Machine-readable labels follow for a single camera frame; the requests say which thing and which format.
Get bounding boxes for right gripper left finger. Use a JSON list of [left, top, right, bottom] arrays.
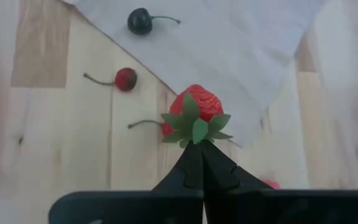
[[48, 141, 204, 224]]

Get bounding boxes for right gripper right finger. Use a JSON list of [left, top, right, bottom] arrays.
[[201, 140, 358, 224]]

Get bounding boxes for red toy strawberry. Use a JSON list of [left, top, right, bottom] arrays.
[[160, 83, 233, 149]]

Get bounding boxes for small pink toy fruit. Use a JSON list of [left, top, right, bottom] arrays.
[[262, 179, 282, 190]]

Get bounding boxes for red toy cherry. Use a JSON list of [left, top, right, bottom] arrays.
[[127, 119, 175, 139], [83, 67, 138, 93]]

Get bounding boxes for pale pink cloth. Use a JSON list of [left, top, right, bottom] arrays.
[[62, 0, 323, 149]]

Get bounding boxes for black toy cherry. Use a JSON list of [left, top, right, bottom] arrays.
[[126, 7, 181, 36]]

